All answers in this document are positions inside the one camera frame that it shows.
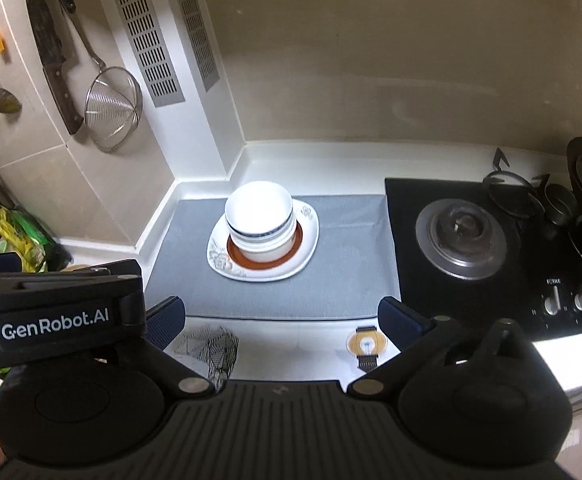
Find plain white bowl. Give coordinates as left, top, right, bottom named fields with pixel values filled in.
left=224, top=181, right=293, bottom=233

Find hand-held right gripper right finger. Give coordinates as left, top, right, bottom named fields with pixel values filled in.
left=346, top=296, right=529, bottom=401

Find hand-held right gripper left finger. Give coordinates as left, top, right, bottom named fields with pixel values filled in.
left=141, top=296, right=217, bottom=401

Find brown rimmed plate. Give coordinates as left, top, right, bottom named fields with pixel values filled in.
left=226, top=220, right=304, bottom=267

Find green packets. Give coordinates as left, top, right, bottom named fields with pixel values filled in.
left=0, top=207, right=59, bottom=271

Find grey mat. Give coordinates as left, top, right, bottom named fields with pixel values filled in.
left=144, top=194, right=402, bottom=321

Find round metal stove burner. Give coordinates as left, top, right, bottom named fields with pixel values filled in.
left=416, top=197, right=508, bottom=280

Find black white patterned sticker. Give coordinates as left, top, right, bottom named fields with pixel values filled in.
left=171, top=324, right=239, bottom=393

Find metal mesh strainer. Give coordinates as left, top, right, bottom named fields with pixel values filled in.
left=48, top=0, right=143, bottom=153

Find dark handled cleaver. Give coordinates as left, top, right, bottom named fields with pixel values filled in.
left=24, top=0, right=84, bottom=136

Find grey wall vent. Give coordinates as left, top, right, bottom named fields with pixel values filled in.
left=166, top=0, right=220, bottom=92
left=110, top=0, right=186, bottom=108

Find white flower print plate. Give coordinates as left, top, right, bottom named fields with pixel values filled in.
left=206, top=199, right=320, bottom=283

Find black pot support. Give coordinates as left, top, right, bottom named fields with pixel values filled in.
left=483, top=149, right=552, bottom=217

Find round yellow sticker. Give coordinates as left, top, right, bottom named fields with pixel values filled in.
left=346, top=326, right=389, bottom=373

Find black glass stove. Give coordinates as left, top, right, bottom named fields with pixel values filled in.
left=385, top=175, right=582, bottom=341

